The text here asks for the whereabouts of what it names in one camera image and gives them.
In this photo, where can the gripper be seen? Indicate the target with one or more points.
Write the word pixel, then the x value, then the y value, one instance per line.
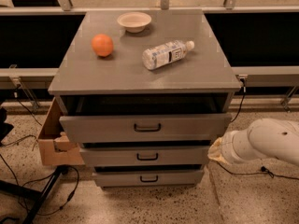
pixel 229 148

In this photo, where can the grey top drawer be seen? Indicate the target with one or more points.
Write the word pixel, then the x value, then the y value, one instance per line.
pixel 142 117

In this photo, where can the grey drawer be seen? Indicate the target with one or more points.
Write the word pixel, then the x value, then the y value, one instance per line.
pixel 144 156
pixel 142 117
pixel 148 178

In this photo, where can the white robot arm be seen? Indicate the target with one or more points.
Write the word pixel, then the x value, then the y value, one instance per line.
pixel 263 139

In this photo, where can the grey bottom drawer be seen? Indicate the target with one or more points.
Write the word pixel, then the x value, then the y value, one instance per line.
pixel 148 178

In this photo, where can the grey drawer cabinet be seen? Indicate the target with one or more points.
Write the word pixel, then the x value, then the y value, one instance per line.
pixel 204 70

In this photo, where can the grey middle drawer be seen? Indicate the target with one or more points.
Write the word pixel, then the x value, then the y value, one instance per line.
pixel 144 156

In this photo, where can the clear plastic water bottle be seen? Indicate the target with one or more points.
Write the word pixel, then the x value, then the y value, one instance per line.
pixel 166 53

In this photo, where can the white paper bowl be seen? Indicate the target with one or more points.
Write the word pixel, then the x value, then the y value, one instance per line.
pixel 134 22

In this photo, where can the orange fruit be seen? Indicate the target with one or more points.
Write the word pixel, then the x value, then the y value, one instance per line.
pixel 102 45

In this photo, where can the brown cardboard box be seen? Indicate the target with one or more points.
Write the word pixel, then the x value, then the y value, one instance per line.
pixel 54 146

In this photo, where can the black tripod stand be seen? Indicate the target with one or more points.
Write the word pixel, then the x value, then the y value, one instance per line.
pixel 37 196

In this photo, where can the metal railing frame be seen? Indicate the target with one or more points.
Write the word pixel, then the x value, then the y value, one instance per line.
pixel 259 38

